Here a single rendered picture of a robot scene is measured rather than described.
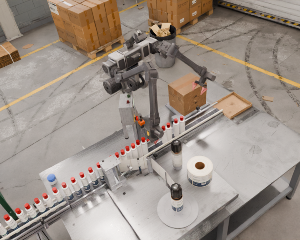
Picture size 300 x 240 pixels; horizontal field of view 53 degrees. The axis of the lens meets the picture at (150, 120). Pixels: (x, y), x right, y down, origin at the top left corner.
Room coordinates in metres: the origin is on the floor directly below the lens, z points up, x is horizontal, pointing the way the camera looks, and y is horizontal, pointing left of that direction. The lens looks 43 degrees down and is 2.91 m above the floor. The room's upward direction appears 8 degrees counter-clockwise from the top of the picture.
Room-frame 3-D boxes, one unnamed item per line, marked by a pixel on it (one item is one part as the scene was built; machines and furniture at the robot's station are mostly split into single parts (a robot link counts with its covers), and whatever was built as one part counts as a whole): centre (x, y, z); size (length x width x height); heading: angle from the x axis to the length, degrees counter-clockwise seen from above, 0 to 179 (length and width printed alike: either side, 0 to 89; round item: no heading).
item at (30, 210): (1.25, 0.97, 0.98); 0.05 x 0.05 x 0.20
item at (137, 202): (1.32, -0.08, 0.86); 0.80 x 0.67 x 0.05; 119
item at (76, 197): (1.77, 0.03, 0.86); 1.65 x 0.08 x 0.04; 119
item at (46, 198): (1.32, 0.85, 0.98); 0.05 x 0.05 x 0.20
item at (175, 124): (1.91, -0.23, 0.98); 0.05 x 0.05 x 0.20
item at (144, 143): (1.74, 0.08, 0.98); 0.05 x 0.05 x 0.20
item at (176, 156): (1.56, -0.17, 1.03); 0.09 x 0.09 x 0.30
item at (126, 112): (1.79, 0.16, 1.38); 0.17 x 0.10 x 0.19; 174
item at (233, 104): (2.25, -0.85, 0.85); 0.30 x 0.26 x 0.04; 119
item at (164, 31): (4.60, -0.43, 0.50); 0.42 x 0.41 x 0.28; 126
